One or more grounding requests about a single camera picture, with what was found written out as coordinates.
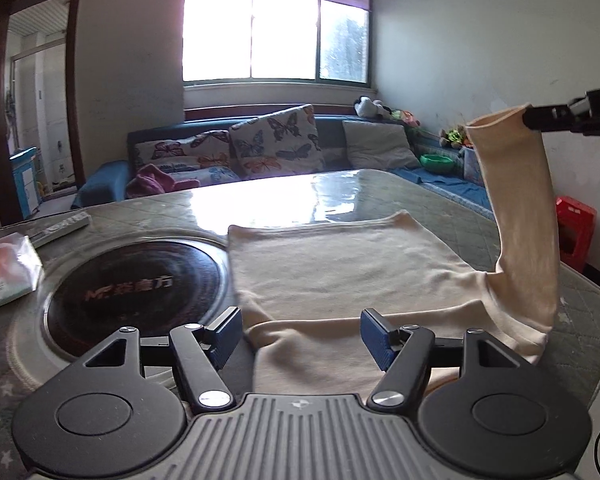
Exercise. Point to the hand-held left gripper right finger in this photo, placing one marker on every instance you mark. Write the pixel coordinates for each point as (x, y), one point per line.
(375, 337)

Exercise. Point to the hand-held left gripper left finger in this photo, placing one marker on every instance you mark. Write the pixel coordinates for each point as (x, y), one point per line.
(225, 335)

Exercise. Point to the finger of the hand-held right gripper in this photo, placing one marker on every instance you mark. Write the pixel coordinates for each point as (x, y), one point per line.
(547, 117)

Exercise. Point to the cream sweater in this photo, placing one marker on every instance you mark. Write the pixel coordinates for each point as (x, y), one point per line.
(330, 270)

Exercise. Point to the clear plastic storage box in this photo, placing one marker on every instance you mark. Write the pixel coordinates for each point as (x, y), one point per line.
(472, 170)

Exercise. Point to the green plush toy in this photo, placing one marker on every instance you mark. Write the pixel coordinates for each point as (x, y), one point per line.
(452, 137)

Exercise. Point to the black round induction cooktop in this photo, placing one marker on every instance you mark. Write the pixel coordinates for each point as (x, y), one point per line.
(130, 285)

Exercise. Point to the red plastic stool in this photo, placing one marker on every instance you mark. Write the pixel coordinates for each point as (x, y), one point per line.
(575, 230)

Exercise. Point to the blue patterned sofa cover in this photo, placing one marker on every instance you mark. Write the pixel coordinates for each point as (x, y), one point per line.
(455, 190)

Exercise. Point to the green bowl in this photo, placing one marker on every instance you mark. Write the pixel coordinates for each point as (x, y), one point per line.
(437, 164)

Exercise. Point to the pink and green toy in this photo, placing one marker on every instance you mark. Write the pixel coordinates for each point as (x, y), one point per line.
(405, 117)

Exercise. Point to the pink cloth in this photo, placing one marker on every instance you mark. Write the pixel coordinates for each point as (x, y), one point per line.
(150, 182)

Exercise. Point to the grey pillow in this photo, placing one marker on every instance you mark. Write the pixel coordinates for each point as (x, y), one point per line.
(375, 145)

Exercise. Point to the panda plush toy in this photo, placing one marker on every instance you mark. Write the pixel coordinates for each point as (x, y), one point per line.
(367, 107)

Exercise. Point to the long butterfly print pillow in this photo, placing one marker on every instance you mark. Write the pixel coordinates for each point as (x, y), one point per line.
(180, 152)

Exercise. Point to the blue sofa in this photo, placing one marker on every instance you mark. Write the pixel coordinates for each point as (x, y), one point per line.
(100, 185)

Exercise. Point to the grey remote control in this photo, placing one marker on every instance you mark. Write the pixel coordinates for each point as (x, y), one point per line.
(60, 229)

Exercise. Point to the square butterfly print pillow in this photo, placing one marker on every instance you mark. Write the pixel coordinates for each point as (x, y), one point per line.
(275, 145)

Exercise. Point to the tissue pack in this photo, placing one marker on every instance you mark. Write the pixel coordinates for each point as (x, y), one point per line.
(5, 275)

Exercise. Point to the blue cabinet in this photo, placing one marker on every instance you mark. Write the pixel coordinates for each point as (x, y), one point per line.
(25, 185)

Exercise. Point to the window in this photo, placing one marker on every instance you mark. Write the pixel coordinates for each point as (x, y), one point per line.
(280, 35)

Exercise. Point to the dark wooden door frame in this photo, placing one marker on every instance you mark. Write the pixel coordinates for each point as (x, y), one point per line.
(75, 85)

